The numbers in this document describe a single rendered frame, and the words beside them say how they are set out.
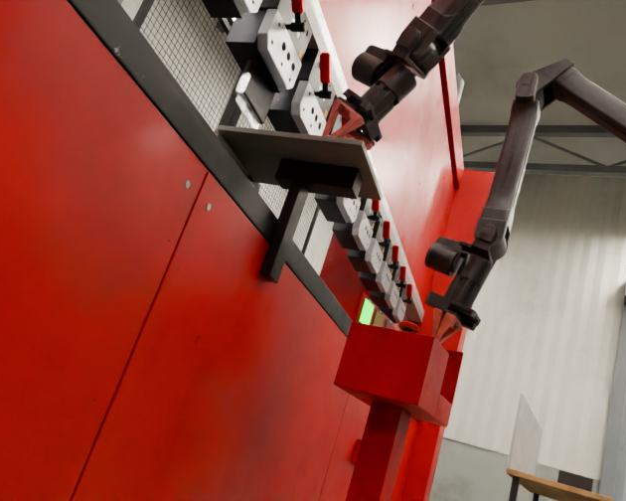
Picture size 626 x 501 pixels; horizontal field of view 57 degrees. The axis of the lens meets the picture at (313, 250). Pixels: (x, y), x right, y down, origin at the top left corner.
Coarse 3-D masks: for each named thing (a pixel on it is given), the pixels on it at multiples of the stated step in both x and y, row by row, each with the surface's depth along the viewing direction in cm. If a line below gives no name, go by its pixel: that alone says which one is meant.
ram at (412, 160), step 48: (336, 0) 130; (384, 0) 160; (336, 48) 134; (384, 48) 167; (336, 96) 140; (432, 96) 236; (384, 144) 184; (432, 144) 252; (384, 192) 193; (432, 192) 270; (432, 240) 292
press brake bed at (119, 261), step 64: (0, 0) 44; (64, 0) 49; (0, 64) 45; (64, 64) 51; (0, 128) 46; (64, 128) 52; (128, 128) 60; (0, 192) 47; (64, 192) 53; (128, 192) 61; (192, 192) 72; (0, 256) 48; (64, 256) 54; (128, 256) 63; (192, 256) 74; (256, 256) 91; (0, 320) 49; (64, 320) 56; (128, 320) 65; (192, 320) 77; (256, 320) 95; (320, 320) 124; (0, 384) 50; (64, 384) 57; (128, 384) 67; (192, 384) 80; (256, 384) 100; (320, 384) 131; (0, 448) 51; (64, 448) 59; (128, 448) 69; (192, 448) 83; (256, 448) 104; (320, 448) 140
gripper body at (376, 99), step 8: (376, 88) 102; (384, 88) 102; (352, 96) 101; (360, 96) 99; (368, 96) 102; (376, 96) 101; (384, 96) 101; (392, 96) 102; (360, 104) 99; (368, 104) 98; (376, 104) 101; (384, 104) 102; (392, 104) 103; (360, 112) 103; (368, 112) 100; (376, 112) 101; (384, 112) 102; (376, 120) 102; (360, 128) 108
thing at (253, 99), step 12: (252, 60) 108; (252, 72) 107; (240, 84) 107; (252, 84) 108; (264, 84) 112; (240, 96) 107; (252, 96) 109; (264, 96) 113; (240, 108) 108; (252, 108) 110; (264, 108) 114; (252, 120) 112
